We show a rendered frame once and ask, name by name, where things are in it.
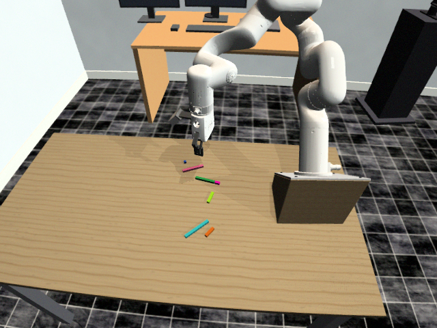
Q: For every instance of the turquoise rod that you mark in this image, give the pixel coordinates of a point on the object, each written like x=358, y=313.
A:
x=196, y=229

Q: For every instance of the orange rod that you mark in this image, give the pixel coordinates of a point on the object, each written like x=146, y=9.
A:
x=209, y=232

